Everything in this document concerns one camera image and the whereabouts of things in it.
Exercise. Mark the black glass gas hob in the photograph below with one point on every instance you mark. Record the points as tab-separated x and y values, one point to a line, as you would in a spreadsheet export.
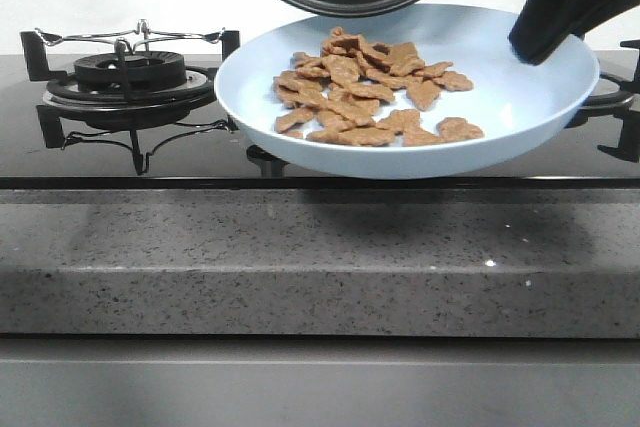
41	150

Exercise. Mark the grey cabinet drawer front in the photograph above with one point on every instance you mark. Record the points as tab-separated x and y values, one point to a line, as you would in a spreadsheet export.
311	382

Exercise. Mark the light blue plate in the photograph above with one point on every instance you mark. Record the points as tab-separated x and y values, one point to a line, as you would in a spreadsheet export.
518	106

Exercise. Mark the left black pan support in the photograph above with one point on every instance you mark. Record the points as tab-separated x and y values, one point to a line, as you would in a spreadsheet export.
63	92

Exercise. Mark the brown meat slices pile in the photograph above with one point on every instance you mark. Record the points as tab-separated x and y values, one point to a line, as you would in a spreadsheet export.
363	94

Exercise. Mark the right black pan support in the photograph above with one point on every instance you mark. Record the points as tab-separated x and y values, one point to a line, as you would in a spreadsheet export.
615	92

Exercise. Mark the black pan support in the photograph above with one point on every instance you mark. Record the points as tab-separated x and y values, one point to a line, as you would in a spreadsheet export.
615	92
63	92

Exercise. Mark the left black burner head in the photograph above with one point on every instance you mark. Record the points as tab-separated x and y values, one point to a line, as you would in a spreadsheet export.
145	71

